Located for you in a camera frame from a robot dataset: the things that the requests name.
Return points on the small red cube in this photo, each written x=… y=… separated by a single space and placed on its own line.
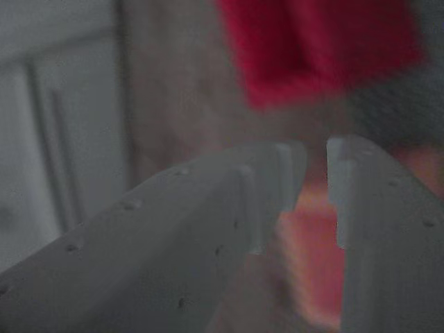
x=312 y=249

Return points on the grey studded baseplate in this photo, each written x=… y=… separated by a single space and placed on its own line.
x=409 y=114

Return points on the blurry red block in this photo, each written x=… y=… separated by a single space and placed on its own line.
x=312 y=45

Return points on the white panelled door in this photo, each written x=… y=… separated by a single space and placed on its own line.
x=52 y=121

